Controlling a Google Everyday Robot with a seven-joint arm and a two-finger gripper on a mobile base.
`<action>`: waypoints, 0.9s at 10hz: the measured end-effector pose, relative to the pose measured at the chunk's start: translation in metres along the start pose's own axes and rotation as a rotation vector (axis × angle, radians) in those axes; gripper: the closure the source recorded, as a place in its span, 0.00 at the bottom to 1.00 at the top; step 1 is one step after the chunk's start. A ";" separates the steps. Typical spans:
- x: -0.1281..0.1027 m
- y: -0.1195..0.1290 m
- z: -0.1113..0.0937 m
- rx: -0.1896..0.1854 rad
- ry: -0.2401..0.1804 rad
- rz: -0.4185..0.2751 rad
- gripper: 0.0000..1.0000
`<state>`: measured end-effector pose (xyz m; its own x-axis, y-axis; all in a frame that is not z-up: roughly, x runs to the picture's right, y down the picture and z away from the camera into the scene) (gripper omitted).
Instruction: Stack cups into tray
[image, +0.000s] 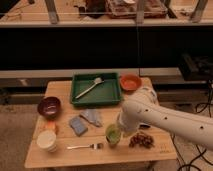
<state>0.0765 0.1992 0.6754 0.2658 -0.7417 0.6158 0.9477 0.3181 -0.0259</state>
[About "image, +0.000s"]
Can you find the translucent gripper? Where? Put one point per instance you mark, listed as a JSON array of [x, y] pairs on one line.
[[124, 125]]

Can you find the green plastic cup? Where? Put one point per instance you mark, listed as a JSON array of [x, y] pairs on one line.
[[113, 135]]

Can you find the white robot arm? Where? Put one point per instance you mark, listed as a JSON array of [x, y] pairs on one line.
[[142, 107]]

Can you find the green plastic tray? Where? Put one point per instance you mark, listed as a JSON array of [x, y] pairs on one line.
[[106, 93]]

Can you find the white spatula in tray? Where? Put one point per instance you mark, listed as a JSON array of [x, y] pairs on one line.
[[96, 81]]

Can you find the striped red black block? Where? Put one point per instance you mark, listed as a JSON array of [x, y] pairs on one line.
[[144, 126]]

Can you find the grey folded cloth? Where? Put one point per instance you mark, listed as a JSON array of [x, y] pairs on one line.
[[92, 116]]

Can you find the silver fork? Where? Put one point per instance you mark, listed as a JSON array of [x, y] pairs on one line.
[[93, 146]]

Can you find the orange bowl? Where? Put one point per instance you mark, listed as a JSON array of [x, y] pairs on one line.
[[130, 82]]

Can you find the blue sponge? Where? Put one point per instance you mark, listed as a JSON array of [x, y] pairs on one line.
[[78, 126]]

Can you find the wooden table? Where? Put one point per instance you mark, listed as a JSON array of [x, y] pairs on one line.
[[163, 148]]

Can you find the dark red bowl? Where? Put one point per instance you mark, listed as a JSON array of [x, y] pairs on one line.
[[49, 107]]

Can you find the white paper cup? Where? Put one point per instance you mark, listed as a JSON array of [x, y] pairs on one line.
[[46, 140]]

